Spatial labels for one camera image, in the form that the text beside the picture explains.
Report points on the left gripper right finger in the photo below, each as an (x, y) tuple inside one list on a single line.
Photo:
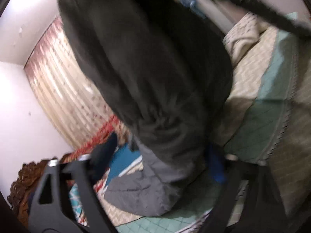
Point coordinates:
[(249, 201)]

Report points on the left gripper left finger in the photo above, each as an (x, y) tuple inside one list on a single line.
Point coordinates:
[(51, 208)]

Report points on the grey puffer jacket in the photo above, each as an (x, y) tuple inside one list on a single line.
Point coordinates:
[(166, 74)]

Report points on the teal white patterned pillow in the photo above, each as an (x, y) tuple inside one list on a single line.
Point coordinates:
[(77, 207)]

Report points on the carved wooden headboard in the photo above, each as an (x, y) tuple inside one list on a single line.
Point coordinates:
[(20, 190)]

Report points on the beige leaf-print curtain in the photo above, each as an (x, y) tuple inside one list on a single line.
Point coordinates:
[(70, 100)]

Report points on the red floral quilt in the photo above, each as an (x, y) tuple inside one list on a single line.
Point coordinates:
[(100, 137)]

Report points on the white cabinet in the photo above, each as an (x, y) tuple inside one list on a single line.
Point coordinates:
[(223, 14)]

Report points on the blue plastic bag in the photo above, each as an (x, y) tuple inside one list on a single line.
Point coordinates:
[(193, 6)]

